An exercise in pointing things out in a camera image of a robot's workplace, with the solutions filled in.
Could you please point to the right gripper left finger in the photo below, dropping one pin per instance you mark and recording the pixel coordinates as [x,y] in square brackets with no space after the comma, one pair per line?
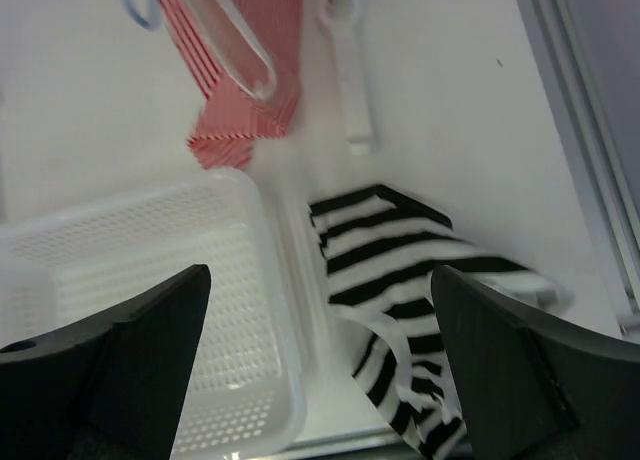
[109,386]

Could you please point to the white clothes rack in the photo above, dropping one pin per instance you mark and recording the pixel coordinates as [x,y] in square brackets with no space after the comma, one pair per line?
[340,20]

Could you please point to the black white striped tank top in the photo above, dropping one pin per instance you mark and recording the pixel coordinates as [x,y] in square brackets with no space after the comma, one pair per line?
[380,248]

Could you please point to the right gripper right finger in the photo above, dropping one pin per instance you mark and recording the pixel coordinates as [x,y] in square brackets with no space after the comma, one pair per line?
[532,385]

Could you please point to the white plastic basket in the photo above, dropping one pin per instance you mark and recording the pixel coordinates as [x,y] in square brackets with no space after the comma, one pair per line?
[245,397]

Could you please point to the right aluminium frame post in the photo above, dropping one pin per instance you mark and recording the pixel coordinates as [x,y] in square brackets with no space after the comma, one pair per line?
[593,92]

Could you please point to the blue wire hanger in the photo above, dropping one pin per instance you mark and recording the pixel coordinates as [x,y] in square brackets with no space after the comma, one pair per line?
[151,20]

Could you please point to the red white striped tank top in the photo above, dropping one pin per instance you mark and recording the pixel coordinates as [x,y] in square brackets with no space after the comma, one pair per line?
[244,56]

